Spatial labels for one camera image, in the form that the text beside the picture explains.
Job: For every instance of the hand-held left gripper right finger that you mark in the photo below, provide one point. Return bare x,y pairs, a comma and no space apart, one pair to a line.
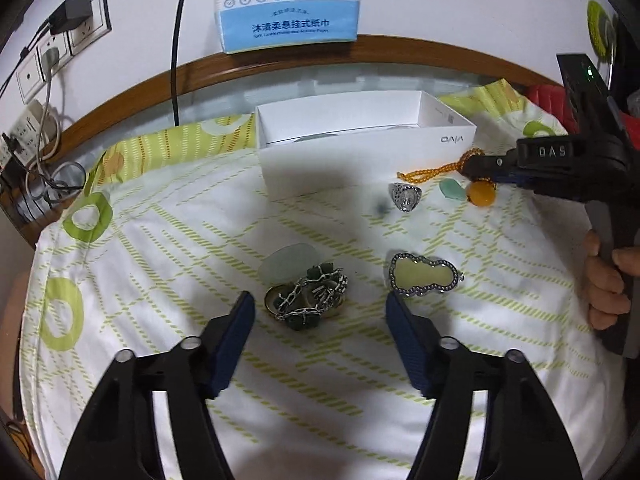
407,345

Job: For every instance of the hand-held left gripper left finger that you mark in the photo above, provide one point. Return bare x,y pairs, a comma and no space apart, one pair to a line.
232,345

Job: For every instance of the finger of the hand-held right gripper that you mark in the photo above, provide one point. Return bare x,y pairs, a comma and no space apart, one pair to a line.
492,162
515,181

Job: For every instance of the small teal jade pendant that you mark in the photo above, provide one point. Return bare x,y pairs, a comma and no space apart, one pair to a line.
452,191

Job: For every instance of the gourd-shaped jade pendant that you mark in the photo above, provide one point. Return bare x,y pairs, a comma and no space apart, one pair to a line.
422,272

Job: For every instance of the pale translucent jade disc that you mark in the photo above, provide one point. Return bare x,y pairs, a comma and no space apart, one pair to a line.
287,262

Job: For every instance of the white cardboard box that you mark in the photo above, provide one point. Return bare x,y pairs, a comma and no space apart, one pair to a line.
325,165

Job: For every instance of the person's right hand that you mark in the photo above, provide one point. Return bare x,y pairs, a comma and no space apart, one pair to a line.
602,285

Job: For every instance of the red quilted bag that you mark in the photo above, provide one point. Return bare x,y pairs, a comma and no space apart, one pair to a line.
550,102

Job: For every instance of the white green patterned bedsheet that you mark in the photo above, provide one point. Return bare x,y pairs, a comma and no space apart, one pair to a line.
200,240

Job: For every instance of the hanging tissue pack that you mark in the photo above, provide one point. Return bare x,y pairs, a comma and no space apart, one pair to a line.
285,0

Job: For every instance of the white power strip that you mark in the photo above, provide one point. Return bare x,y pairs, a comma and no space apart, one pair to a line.
27,125

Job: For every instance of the grey plug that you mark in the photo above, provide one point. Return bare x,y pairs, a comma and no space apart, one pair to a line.
50,59

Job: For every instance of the black charger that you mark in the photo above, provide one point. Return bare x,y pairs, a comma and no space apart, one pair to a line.
70,12

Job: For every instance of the green round wall hook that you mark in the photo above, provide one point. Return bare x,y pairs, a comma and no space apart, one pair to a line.
596,20

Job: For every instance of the wooden bed rail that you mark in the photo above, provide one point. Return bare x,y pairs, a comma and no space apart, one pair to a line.
400,46

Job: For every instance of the white wall socket panel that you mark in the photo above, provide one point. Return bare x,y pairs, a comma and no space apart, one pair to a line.
82,35

